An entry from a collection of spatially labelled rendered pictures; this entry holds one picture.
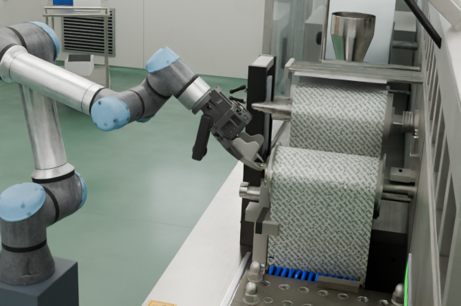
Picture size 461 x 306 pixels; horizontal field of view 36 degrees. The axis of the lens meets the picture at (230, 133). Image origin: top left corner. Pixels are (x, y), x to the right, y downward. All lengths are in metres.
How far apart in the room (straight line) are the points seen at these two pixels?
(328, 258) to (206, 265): 0.43
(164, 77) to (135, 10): 6.02
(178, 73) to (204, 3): 5.78
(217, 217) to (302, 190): 0.68
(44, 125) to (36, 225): 0.26
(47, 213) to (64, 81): 0.40
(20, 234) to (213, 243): 0.57
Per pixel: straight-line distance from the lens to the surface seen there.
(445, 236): 0.94
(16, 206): 1.89
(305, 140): 1.87
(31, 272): 1.96
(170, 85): 1.68
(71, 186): 2.00
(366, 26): 2.29
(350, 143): 1.86
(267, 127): 2.11
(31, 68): 1.76
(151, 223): 4.32
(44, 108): 1.95
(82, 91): 1.67
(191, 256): 2.06
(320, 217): 1.68
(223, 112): 1.67
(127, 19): 7.73
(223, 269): 2.00
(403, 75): 1.91
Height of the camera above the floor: 1.88
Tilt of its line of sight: 18 degrees down
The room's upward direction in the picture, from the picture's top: 2 degrees clockwise
